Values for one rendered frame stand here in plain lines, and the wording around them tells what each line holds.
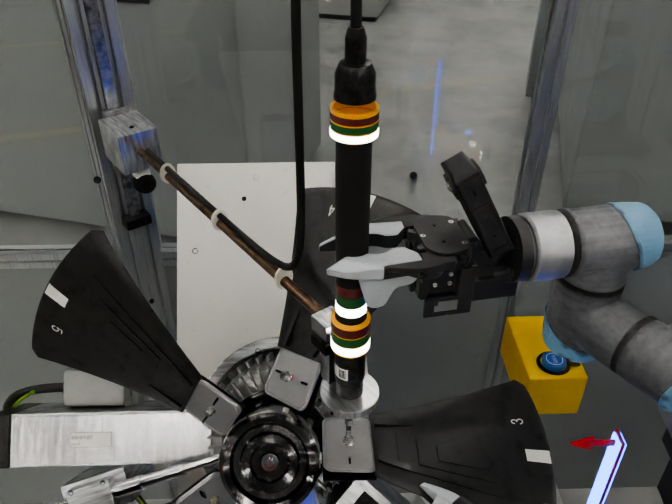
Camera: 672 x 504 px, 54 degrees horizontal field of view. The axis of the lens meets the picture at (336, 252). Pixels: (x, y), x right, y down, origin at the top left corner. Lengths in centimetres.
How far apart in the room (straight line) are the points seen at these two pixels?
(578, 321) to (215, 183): 61
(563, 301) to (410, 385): 109
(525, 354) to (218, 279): 54
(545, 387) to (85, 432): 72
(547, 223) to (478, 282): 9
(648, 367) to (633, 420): 139
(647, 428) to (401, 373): 78
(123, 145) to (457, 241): 65
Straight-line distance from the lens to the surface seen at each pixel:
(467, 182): 62
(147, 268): 142
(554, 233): 71
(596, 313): 78
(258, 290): 107
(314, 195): 91
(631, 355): 76
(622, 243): 74
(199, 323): 108
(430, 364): 178
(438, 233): 68
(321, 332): 75
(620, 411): 209
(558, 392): 118
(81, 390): 105
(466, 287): 68
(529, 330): 123
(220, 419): 88
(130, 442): 101
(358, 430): 88
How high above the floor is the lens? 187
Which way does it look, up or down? 35 degrees down
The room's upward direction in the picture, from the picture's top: straight up
